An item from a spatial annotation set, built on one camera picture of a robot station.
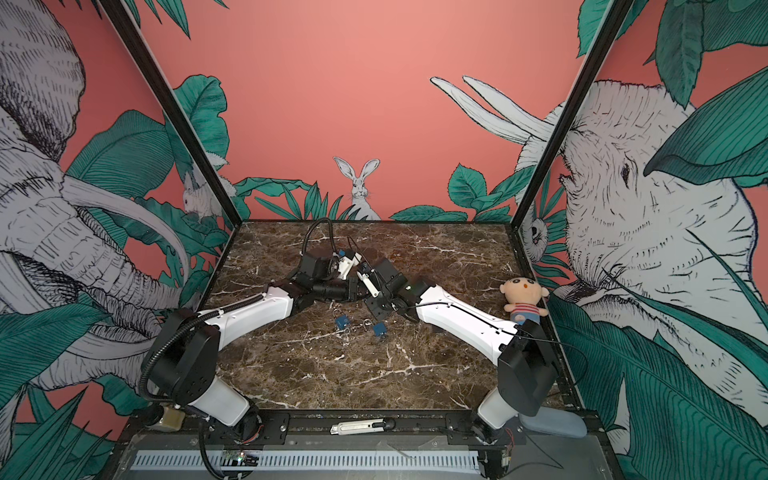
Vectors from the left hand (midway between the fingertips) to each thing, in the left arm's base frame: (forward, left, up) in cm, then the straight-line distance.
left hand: (377, 289), depth 80 cm
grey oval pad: (-31, -45, -15) cm, 57 cm away
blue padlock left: (-1, +12, -17) cm, 21 cm away
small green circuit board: (-36, +33, -18) cm, 52 cm away
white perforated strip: (-37, +17, -17) cm, 44 cm away
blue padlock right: (-3, 0, -18) cm, 19 cm away
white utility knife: (-30, +5, -17) cm, 35 cm away
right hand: (-1, +1, -2) cm, 3 cm away
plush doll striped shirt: (+3, -46, -11) cm, 47 cm away
